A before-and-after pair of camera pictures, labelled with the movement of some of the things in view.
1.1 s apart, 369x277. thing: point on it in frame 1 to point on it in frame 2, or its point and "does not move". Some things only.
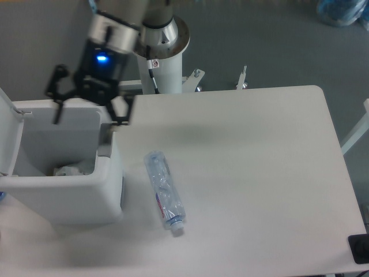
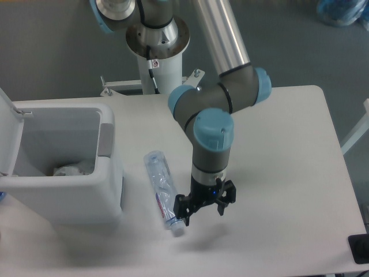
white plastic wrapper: (69, 171) does not move
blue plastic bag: (343, 12) does not move
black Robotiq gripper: (97, 78) to (201, 194)
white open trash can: (66, 173) does not move
